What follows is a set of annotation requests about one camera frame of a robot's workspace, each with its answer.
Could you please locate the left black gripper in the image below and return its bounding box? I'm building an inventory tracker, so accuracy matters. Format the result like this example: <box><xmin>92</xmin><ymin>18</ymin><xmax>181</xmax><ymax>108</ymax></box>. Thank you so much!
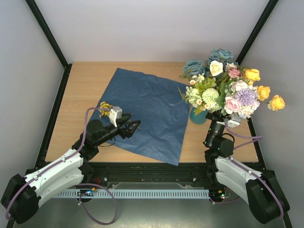
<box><xmin>95</xmin><ymin>113</ymin><xmax>141</xmax><ymax>147</ymax></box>

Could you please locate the teal cylindrical vase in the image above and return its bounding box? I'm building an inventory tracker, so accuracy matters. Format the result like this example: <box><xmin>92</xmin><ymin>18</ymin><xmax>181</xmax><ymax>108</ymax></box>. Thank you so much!
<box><xmin>190</xmin><ymin>107</ymin><xmax>208</xmax><ymax>124</ymax></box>

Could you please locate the blue wrapping paper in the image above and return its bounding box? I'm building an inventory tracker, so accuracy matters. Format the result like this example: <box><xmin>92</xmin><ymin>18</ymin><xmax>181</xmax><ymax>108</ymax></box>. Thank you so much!
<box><xmin>100</xmin><ymin>68</ymin><xmax>190</xmax><ymax>165</ymax></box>

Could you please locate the pastel purple flower bunch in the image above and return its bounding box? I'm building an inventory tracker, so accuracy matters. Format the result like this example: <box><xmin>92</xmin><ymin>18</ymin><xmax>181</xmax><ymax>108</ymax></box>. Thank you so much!
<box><xmin>218</xmin><ymin>80</ymin><xmax>260</xmax><ymax>119</ymax></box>

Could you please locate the green white flower bunch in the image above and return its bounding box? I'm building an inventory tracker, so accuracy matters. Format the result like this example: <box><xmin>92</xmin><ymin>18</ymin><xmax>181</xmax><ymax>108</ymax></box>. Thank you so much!
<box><xmin>178</xmin><ymin>74</ymin><xmax>222</xmax><ymax>116</ymax></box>

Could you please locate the yellow rose bunch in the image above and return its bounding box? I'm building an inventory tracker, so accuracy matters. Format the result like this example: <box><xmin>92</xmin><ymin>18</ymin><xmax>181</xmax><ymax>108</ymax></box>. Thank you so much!
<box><xmin>244</xmin><ymin>68</ymin><xmax>285</xmax><ymax>111</ymax></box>

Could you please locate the pink rose flower stem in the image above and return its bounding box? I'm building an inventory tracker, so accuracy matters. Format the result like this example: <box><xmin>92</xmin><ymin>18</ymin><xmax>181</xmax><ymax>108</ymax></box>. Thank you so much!
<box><xmin>209</xmin><ymin>60</ymin><xmax>244</xmax><ymax>79</ymax></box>

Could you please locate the blue rose bunch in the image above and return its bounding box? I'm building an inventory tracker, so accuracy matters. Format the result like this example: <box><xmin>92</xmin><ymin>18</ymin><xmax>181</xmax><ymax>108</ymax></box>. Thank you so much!
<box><xmin>180</xmin><ymin>48</ymin><xmax>238</xmax><ymax>80</ymax></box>

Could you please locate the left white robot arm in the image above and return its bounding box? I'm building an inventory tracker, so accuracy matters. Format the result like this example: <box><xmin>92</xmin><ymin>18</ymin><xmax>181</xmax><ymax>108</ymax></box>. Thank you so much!
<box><xmin>0</xmin><ymin>114</ymin><xmax>141</xmax><ymax>224</ymax></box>

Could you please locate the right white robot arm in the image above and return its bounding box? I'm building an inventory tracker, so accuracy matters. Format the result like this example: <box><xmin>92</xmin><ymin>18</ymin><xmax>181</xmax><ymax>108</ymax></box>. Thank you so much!
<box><xmin>203</xmin><ymin>112</ymin><xmax>290</xmax><ymax>224</ymax></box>

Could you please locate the small yellow flower sprig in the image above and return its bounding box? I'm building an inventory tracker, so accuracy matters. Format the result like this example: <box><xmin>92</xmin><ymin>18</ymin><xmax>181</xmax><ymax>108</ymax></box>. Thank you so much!
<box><xmin>98</xmin><ymin>101</ymin><xmax>113</xmax><ymax>118</ymax></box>

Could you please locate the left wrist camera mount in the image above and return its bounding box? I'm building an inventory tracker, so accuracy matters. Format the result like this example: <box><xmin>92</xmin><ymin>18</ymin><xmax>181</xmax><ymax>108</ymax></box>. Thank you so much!
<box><xmin>109</xmin><ymin>106</ymin><xmax>123</xmax><ymax>127</ymax></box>

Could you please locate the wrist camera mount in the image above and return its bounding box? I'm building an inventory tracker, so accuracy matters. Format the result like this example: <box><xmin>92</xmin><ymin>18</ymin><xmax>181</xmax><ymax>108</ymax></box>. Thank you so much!
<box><xmin>224</xmin><ymin>114</ymin><xmax>241</xmax><ymax>128</ymax></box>
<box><xmin>109</xmin><ymin>106</ymin><xmax>123</xmax><ymax>127</ymax></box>

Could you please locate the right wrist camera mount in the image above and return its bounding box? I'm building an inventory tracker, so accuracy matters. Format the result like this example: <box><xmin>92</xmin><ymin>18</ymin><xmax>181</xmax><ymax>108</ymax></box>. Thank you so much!
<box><xmin>224</xmin><ymin>114</ymin><xmax>241</xmax><ymax>128</ymax></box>

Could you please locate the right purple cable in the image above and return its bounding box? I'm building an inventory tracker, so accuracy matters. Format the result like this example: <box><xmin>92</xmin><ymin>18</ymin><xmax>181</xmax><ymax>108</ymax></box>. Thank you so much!
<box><xmin>211</xmin><ymin>120</ymin><xmax>285</xmax><ymax>220</ymax></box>

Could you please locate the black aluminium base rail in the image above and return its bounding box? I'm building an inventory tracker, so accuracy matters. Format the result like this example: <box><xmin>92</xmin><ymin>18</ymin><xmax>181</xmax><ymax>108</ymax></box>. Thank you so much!
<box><xmin>88</xmin><ymin>162</ymin><xmax>224</xmax><ymax>189</ymax></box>

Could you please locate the light blue slotted cable duct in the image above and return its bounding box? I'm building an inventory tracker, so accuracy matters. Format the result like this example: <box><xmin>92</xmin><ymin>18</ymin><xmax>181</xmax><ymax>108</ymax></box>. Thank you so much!
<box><xmin>55</xmin><ymin>189</ymin><xmax>209</xmax><ymax>199</ymax></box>

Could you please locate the black frame post right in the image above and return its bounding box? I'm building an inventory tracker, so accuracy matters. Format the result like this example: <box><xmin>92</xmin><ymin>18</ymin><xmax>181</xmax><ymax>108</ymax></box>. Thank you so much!
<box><xmin>235</xmin><ymin>0</ymin><xmax>279</xmax><ymax>64</ymax></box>

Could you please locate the black frame post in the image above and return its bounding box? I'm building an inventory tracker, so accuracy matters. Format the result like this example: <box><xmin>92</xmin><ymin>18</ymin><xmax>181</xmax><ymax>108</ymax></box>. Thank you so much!
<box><xmin>25</xmin><ymin>0</ymin><xmax>72</xmax><ymax>69</ymax></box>
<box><xmin>235</xmin><ymin>0</ymin><xmax>279</xmax><ymax>64</ymax></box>

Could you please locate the black frame post left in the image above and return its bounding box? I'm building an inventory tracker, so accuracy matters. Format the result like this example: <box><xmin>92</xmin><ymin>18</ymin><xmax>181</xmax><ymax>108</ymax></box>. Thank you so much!
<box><xmin>25</xmin><ymin>0</ymin><xmax>72</xmax><ymax>69</ymax></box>

